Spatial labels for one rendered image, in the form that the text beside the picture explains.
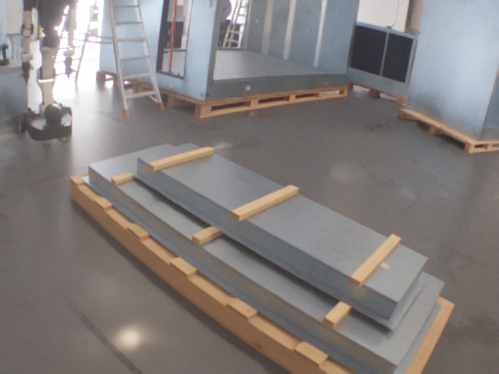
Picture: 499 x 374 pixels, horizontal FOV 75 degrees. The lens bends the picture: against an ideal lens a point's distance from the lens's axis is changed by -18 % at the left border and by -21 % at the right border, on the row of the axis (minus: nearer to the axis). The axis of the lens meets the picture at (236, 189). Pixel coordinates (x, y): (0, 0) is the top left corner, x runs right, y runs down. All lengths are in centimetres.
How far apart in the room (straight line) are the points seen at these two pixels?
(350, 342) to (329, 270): 33
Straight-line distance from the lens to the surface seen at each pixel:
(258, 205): 185
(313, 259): 163
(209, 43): 440
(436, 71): 667
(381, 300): 156
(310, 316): 154
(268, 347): 163
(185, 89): 473
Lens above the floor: 128
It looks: 26 degrees down
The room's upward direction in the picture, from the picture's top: 8 degrees clockwise
